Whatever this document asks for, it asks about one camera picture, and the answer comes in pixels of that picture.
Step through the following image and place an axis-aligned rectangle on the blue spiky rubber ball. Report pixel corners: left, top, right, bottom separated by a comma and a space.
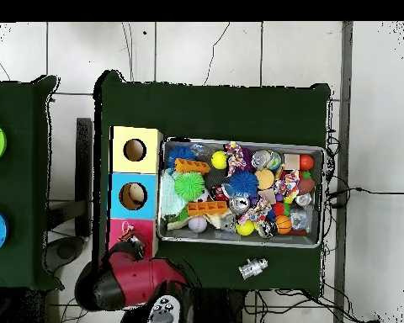
166, 145, 197, 169
227, 170, 259, 198

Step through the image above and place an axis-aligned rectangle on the cream plush toy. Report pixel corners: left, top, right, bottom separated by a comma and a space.
166, 209, 237, 233

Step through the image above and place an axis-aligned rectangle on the colourful dotted cloth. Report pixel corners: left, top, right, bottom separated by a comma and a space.
274, 169, 301, 199

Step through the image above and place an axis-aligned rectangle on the silver robot figure toy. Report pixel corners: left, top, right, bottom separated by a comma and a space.
237, 257, 269, 280

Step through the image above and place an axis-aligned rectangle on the wooden box with three holes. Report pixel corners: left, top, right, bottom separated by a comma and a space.
105, 125, 164, 265

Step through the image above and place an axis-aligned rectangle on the shallow clear mesh bin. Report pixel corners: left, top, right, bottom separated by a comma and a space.
156, 137, 326, 249

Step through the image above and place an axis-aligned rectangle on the green fuzzy ball with eye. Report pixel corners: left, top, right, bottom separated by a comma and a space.
173, 172, 205, 201

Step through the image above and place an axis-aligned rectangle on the light blue knitted cloth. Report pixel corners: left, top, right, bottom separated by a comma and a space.
160, 169, 189, 216

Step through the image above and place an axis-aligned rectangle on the purple spiky ball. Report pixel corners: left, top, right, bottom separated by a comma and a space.
242, 147, 254, 171

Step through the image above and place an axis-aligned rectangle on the colourful drink can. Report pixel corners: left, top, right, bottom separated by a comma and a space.
251, 149, 283, 170

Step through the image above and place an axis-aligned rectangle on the plain wooden cube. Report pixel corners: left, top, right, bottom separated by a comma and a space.
283, 153, 301, 170

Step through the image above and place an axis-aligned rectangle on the small orange basketball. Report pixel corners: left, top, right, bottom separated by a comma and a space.
274, 214, 293, 236

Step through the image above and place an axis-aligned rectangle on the brown rubber ball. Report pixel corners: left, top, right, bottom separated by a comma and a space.
297, 177, 316, 195

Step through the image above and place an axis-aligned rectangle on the red-orange ball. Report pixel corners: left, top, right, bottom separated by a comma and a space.
299, 153, 315, 172

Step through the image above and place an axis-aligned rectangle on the black upright panel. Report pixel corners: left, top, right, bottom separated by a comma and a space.
75, 117, 93, 236

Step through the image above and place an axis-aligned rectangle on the grey floor stand base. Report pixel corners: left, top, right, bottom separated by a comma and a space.
45, 199, 88, 274

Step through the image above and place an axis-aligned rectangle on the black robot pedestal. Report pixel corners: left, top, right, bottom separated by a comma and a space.
188, 287, 247, 323

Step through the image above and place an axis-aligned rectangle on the black cable with plug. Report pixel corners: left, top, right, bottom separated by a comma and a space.
327, 186, 404, 209

